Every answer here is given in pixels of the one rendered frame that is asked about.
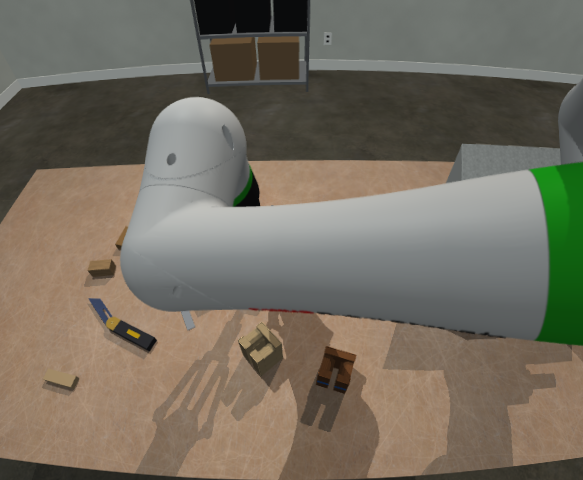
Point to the try square with wooden stock and grey blade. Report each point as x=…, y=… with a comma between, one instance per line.
x=121, y=238

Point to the black sliding bevel with blue blade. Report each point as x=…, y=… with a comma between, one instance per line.
x=122, y=328

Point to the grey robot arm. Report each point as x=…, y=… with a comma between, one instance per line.
x=499, y=255

